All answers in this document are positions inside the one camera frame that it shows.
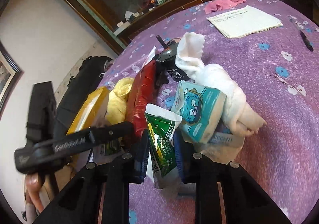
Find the black electric motor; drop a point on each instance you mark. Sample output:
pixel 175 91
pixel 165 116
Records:
pixel 172 67

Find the white paper sheet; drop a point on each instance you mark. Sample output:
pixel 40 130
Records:
pixel 246 20

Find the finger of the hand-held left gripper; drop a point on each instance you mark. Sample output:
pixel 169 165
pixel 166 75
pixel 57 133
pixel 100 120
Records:
pixel 112 132

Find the teal cartoon tissue pack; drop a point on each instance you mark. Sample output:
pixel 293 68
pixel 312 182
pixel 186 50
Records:
pixel 197 109

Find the wooden glass cabinet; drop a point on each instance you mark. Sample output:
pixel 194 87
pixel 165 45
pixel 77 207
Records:
pixel 99 14

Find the black leather sofa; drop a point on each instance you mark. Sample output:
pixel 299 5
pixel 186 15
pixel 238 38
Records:
pixel 74 84

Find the framed wall picture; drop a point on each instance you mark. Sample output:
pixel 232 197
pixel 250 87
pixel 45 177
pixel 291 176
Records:
pixel 7 74

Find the yellow-edged tray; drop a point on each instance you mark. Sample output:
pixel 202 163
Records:
pixel 84 111

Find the purple floral tablecloth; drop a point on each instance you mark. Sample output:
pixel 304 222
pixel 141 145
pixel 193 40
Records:
pixel 261 114

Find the green and white tube packet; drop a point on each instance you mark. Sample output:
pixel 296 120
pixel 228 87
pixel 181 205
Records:
pixel 162 134

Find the pink cloth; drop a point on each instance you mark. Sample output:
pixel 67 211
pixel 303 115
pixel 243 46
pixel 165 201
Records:
pixel 219 4

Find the white towel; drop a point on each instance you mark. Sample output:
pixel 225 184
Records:
pixel 224 82

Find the white desiccant packet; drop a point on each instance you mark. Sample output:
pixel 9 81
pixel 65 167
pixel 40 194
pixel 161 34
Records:
pixel 224 142

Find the person's left hand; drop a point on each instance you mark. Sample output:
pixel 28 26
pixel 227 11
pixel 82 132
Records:
pixel 32 180

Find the yellow cloth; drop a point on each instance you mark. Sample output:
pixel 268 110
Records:
pixel 117 99

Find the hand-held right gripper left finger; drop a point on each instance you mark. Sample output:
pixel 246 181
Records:
pixel 141 158

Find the red pouch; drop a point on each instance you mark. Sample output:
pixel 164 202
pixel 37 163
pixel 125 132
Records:
pixel 142 94

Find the black pen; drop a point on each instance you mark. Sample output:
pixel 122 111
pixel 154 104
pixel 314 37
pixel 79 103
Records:
pixel 305 38

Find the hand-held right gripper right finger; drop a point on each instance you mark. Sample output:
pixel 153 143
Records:
pixel 179 158

